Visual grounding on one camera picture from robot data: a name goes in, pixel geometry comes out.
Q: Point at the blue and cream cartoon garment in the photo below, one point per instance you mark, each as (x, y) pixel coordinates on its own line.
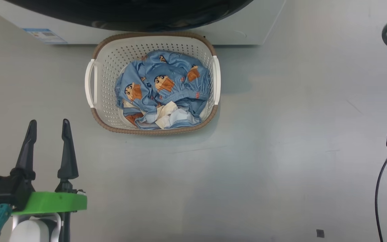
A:
(180, 119)

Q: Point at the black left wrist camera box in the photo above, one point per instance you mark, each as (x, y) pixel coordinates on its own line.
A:
(2, 193)

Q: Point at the blue energy label sticker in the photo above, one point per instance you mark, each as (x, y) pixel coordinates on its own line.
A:
(45, 36)

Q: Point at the green band left gripper body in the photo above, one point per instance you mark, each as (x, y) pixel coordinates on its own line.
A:
(55, 201)

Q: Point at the black round glass washer door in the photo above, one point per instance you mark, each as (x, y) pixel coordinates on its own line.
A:
(129, 13)

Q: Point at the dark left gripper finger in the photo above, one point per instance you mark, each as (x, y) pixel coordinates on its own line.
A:
(29, 151)
(68, 158)

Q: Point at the white front-load washing machine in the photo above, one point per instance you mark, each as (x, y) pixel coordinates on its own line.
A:
(247, 27)

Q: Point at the small dark square floor sticker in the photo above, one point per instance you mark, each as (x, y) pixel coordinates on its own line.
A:
(320, 233)

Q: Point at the cream perforated laundry basket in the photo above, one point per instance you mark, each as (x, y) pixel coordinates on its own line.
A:
(104, 74)

